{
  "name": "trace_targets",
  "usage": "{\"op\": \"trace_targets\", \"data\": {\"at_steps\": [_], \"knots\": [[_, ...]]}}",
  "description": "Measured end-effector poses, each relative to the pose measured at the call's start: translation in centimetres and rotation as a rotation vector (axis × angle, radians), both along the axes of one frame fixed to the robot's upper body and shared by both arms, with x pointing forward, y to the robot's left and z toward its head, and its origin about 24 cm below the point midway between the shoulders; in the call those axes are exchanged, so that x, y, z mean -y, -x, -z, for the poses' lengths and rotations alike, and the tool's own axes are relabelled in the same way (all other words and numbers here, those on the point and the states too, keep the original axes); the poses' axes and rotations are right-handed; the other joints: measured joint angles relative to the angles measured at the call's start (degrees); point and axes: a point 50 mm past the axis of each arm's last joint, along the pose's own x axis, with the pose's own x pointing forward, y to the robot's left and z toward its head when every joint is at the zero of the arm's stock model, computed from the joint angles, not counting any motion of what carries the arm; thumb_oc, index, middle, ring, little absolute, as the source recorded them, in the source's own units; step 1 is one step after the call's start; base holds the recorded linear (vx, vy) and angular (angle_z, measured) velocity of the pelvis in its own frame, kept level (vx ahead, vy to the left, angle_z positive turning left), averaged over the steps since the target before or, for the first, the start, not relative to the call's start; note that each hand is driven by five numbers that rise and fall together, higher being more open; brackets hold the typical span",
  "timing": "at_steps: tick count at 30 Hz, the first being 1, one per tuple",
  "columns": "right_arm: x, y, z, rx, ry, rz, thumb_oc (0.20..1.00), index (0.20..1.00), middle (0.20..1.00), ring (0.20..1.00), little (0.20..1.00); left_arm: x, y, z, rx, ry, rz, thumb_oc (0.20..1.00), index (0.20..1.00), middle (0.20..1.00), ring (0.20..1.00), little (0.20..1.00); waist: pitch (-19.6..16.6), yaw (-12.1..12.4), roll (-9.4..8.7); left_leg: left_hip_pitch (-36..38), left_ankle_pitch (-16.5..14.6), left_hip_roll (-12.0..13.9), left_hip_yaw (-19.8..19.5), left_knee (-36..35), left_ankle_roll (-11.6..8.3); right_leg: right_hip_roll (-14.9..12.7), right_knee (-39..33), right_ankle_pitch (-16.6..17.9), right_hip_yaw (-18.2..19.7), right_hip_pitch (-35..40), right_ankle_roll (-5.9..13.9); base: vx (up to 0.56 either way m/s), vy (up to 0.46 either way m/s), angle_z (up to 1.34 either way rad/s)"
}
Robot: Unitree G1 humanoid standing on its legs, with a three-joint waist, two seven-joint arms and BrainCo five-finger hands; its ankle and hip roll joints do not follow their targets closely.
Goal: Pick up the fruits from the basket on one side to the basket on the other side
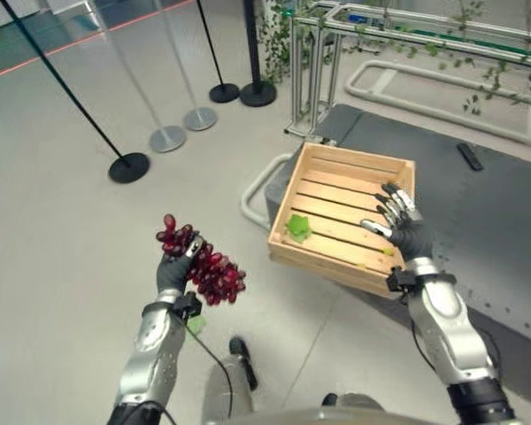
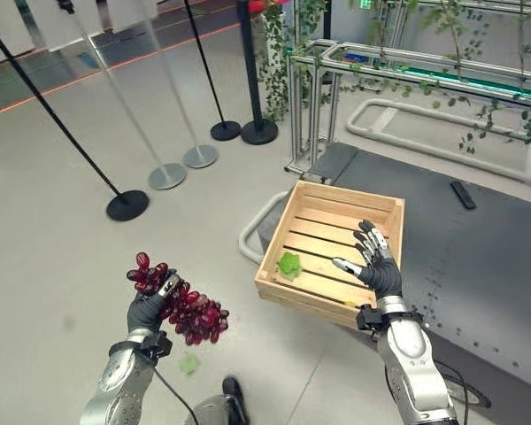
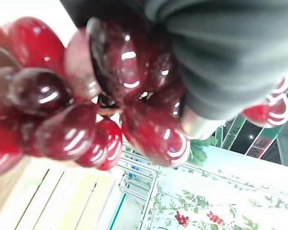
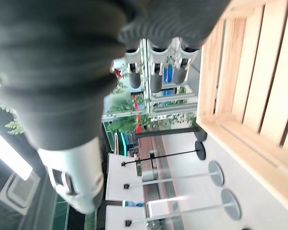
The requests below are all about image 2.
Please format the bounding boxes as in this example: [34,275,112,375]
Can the small green leaf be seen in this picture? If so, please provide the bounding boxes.
[178,353,199,376]

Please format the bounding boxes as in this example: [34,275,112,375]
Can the thin black stanchion post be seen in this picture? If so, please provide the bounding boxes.
[181,0,242,142]

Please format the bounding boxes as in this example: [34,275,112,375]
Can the green vine branches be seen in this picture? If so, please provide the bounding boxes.
[335,0,531,155]

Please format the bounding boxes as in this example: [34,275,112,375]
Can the silver stanchion post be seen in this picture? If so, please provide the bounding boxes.
[57,0,188,191]
[137,0,219,170]

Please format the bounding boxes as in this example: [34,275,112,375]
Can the wooden slatted crate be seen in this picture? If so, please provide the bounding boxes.
[253,179,406,330]

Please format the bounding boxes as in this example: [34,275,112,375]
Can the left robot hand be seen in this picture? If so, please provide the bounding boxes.
[127,267,183,334]

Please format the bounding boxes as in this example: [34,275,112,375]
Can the black cable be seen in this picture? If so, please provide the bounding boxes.
[150,353,196,425]

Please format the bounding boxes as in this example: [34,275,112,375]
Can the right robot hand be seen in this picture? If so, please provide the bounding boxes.
[331,220,403,301]

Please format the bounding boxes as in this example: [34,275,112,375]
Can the dark grey platform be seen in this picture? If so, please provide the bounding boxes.
[257,141,531,425]

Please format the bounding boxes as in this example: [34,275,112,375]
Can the grey padded bumper loop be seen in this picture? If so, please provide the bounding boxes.
[238,189,293,267]

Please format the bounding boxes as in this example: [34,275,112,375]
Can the aluminium frame structure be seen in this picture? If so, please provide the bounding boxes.
[284,0,531,183]

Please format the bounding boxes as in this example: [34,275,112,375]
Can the hanging green vine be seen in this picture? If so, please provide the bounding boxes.
[258,0,293,125]

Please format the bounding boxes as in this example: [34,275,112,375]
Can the robot leg and foot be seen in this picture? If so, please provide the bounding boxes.
[190,375,250,425]

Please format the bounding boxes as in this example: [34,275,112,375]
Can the black remote control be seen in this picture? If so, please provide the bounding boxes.
[450,180,477,211]

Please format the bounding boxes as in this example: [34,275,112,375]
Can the red grape bunch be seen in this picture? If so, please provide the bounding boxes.
[127,251,230,346]

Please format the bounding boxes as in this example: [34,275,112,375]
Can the grey padded rail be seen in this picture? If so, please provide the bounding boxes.
[345,97,531,190]

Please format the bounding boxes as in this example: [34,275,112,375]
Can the thick black stanchion post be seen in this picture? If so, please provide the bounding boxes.
[236,0,280,146]

